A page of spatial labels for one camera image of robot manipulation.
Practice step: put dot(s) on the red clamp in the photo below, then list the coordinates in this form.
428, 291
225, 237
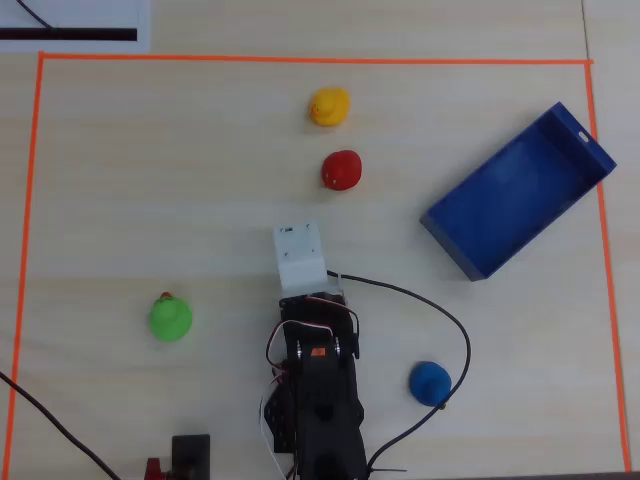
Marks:
154, 470

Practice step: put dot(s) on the blue plastic box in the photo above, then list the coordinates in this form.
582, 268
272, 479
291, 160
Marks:
510, 200

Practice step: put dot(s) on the blue rubber duck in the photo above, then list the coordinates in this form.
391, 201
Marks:
430, 384

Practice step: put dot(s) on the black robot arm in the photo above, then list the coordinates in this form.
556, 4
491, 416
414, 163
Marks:
325, 415

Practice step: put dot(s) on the green rubber duck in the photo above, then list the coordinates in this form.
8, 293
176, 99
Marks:
171, 320

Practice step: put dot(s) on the white paper with black bar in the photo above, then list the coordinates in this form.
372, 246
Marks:
100, 15

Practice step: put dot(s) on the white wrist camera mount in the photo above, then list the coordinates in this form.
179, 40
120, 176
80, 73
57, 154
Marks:
300, 250

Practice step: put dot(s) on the black camera stand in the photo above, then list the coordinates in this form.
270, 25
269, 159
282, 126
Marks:
191, 452

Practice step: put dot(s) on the orange tape strip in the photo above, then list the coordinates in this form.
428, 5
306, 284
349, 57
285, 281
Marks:
25, 250
605, 250
300, 59

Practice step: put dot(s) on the red rubber duck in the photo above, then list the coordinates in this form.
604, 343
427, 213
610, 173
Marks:
342, 170

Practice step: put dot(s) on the yellow rubber duck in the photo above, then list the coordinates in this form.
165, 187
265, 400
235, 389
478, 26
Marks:
330, 106

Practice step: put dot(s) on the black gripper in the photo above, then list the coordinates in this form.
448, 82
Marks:
316, 305

